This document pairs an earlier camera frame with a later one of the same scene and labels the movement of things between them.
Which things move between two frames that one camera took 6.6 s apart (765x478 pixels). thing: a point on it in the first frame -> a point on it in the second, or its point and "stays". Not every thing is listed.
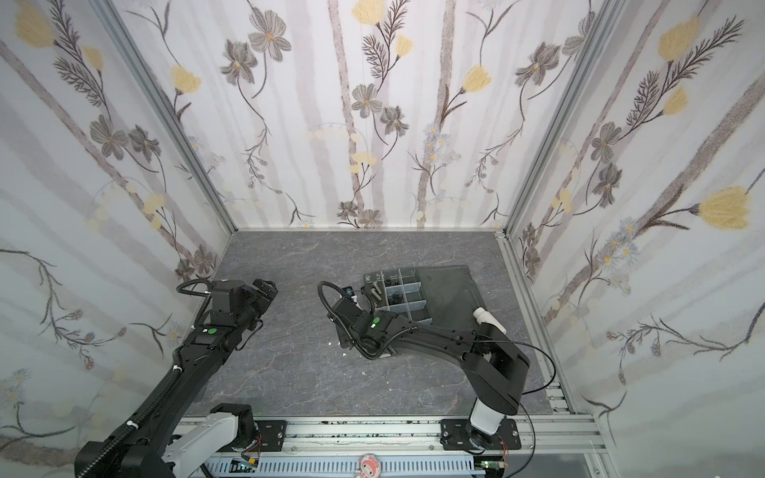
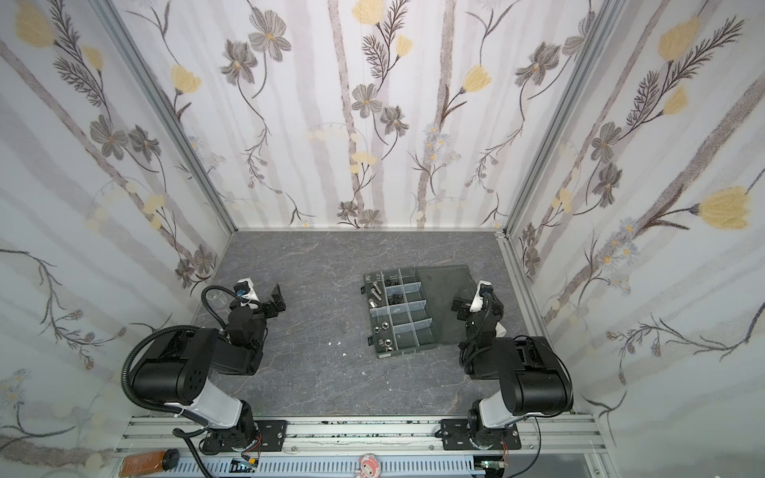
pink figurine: x=370 y=466 stays
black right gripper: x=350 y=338 -> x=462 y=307
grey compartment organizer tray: x=433 y=296 stays
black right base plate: x=453 y=435 stays
